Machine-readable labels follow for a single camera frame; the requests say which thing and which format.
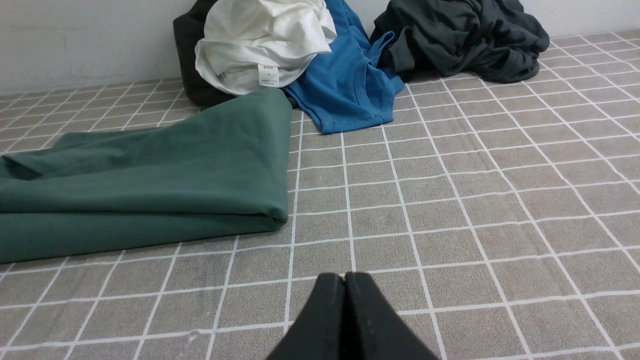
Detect blue shirt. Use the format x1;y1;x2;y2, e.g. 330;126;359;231
285;0;405;135

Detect dark grey crumpled shirt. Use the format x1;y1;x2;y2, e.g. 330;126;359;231
369;0;550;84

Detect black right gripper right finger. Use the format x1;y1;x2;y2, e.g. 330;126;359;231
345;272;438;360

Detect green long-sleeved shirt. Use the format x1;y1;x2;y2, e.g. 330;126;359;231
0;88;293;264

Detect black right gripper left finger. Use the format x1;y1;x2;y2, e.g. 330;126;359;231
267;273;345;360

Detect white shirt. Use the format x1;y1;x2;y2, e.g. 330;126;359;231
195;0;338;96

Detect black garment under white shirt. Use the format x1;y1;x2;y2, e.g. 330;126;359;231
173;0;235;109

